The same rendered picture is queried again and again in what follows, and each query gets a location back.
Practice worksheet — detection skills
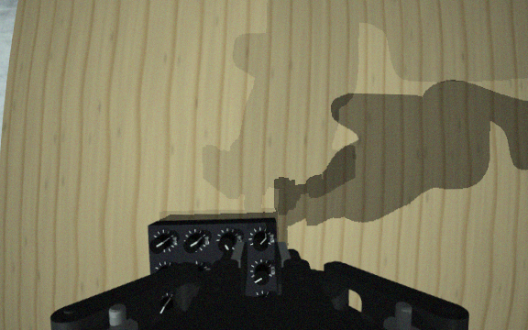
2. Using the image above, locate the black knob box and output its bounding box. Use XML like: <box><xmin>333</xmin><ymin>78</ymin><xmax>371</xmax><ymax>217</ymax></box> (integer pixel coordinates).
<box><xmin>148</xmin><ymin>217</ymin><xmax>278</xmax><ymax>297</ymax></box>

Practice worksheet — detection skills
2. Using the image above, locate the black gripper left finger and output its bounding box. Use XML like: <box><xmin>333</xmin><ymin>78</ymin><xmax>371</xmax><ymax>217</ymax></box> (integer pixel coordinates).
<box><xmin>50</xmin><ymin>242</ymin><xmax>248</xmax><ymax>330</ymax></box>

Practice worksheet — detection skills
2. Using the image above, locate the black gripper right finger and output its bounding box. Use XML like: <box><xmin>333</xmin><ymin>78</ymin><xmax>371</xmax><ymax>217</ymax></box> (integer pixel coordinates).
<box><xmin>274</xmin><ymin>242</ymin><xmax>469</xmax><ymax>330</ymax></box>

